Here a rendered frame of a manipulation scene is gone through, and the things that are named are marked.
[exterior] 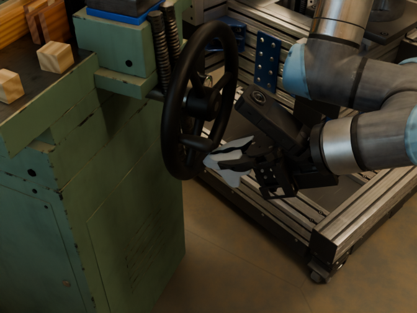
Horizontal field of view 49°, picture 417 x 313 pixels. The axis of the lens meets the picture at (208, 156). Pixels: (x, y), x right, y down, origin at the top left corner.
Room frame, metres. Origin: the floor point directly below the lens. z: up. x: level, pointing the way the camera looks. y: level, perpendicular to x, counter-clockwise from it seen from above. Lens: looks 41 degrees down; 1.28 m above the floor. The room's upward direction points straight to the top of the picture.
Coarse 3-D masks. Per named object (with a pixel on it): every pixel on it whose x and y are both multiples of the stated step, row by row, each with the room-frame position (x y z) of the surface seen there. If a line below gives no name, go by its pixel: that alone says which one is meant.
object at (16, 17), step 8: (32, 0) 0.82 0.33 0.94; (8, 16) 0.76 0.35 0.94; (16, 16) 0.76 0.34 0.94; (24, 16) 0.78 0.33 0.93; (0, 24) 0.72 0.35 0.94; (8, 24) 0.74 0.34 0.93; (16, 24) 0.75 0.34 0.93; (24, 24) 0.77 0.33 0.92; (0, 32) 0.72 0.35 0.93; (8, 32) 0.73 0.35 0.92; (16, 32) 0.75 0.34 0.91; (24, 32) 0.77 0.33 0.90; (0, 40) 0.72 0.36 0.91; (8, 40) 0.73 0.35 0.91; (0, 48) 0.71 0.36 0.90
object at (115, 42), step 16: (176, 0) 0.78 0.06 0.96; (80, 16) 0.71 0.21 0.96; (176, 16) 0.77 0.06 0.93; (80, 32) 0.71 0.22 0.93; (96, 32) 0.70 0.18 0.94; (112, 32) 0.69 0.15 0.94; (128, 32) 0.67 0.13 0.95; (144, 32) 0.67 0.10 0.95; (96, 48) 0.70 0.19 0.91; (112, 48) 0.69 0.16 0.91; (128, 48) 0.67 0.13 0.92; (144, 48) 0.67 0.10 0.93; (112, 64) 0.69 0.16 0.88; (128, 64) 0.67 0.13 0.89; (144, 64) 0.66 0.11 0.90
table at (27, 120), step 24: (24, 48) 0.71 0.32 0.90; (72, 48) 0.71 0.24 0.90; (24, 72) 0.64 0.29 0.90; (48, 72) 0.64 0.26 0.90; (72, 72) 0.64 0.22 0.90; (96, 72) 0.69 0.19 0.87; (120, 72) 0.69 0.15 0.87; (24, 96) 0.57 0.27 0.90; (48, 96) 0.58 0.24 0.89; (72, 96) 0.63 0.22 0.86; (144, 96) 0.65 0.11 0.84; (0, 120) 0.51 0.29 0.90; (24, 120) 0.53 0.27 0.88; (48, 120) 0.57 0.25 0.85; (0, 144) 0.50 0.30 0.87; (24, 144) 0.52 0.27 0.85
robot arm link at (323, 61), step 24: (336, 0) 0.61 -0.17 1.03; (360, 0) 0.60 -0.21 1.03; (312, 24) 0.62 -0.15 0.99; (336, 24) 0.59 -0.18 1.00; (360, 24) 0.59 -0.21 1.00; (312, 48) 0.59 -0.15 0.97; (336, 48) 0.57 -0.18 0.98; (288, 72) 0.57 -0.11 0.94; (312, 72) 0.56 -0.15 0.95; (336, 72) 0.55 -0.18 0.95; (360, 72) 0.54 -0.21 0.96; (312, 96) 0.56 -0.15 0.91; (336, 96) 0.54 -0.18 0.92
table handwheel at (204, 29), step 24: (216, 24) 0.71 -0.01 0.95; (192, 48) 0.63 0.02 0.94; (192, 72) 0.63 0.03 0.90; (168, 96) 0.58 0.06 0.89; (192, 96) 0.67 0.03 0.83; (216, 96) 0.67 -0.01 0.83; (168, 120) 0.56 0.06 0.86; (216, 120) 0.75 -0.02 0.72; (168, 144) 0.55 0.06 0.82; (216, 144) 0.71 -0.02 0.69; (168, 168) 0.56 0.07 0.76; (192, 168) 0.61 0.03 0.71
